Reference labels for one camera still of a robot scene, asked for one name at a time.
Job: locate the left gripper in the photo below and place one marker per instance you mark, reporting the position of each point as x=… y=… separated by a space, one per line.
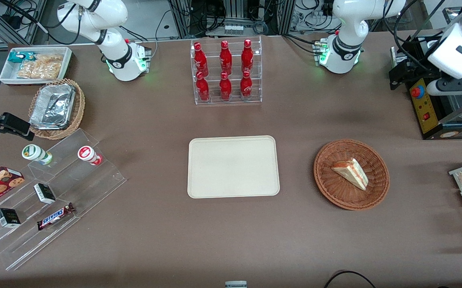
x=419 y=66

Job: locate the triangular sandwich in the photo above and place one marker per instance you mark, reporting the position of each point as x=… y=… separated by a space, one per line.
x=351 y=172

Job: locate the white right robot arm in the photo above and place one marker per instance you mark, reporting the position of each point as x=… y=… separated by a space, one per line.
x=115 y=48

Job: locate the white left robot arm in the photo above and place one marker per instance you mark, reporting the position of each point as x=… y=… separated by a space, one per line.
x=347 y=28

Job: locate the oval tan wicker basket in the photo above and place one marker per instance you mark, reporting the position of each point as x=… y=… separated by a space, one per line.
x=79 y=108

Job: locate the round brown wicker basket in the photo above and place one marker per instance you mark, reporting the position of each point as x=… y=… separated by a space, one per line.
x=335 y=188

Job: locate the cream rectangular tray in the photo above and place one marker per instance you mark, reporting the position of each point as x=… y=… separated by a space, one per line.
x=233 y=168

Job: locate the black box with grey side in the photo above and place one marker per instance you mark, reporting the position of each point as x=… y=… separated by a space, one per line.
x=398 y=56

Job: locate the green-lidded yogurt cup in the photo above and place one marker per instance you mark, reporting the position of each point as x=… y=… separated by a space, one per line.
x=35 y=153

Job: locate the black machine with yellow panel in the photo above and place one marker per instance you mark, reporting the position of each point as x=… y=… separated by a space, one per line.
x=427 y=112

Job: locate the white rectangular snack bin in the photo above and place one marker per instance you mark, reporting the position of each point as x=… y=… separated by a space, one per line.
x=7 y=74

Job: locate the stacked aluminium foil trays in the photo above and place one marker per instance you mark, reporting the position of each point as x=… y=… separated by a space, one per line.
x=53 y=106

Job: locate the clear bag of chips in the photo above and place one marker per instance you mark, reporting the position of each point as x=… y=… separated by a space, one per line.
x=41 y=66

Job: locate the green snack packet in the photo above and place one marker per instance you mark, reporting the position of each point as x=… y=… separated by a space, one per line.
x=19 y=56

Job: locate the small black carton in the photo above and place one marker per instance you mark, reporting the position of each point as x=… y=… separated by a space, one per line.
x=8 y=218
x=45 y=193

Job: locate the red-lidded yogurt cup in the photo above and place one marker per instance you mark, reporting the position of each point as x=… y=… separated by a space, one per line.
x=87 y=154

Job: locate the Snickers chocolate bar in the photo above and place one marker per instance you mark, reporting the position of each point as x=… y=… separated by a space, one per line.
x=55 y=216

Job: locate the clear acrylic stepped shelf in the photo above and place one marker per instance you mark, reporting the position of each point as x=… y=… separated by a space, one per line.
x=95 y=188

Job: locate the clear acrylic bottle rack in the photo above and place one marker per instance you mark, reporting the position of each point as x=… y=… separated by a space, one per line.
x=255 y=96

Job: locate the red cola bottle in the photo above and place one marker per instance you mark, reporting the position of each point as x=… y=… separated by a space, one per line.
x=225 y=58
x=225 y=88
x=202 y=88
x=247 y=56
x=246 y=86
x=200 y=60

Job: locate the white power strip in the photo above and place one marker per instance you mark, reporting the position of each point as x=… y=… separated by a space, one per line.
x=233 y=29

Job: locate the small grey device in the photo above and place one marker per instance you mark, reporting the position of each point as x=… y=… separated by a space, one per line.
x=236 y=284

